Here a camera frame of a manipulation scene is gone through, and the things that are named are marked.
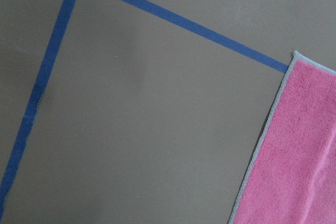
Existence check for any pink towel with grey edge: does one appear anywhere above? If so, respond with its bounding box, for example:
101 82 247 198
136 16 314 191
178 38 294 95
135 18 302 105
229 51 335 223

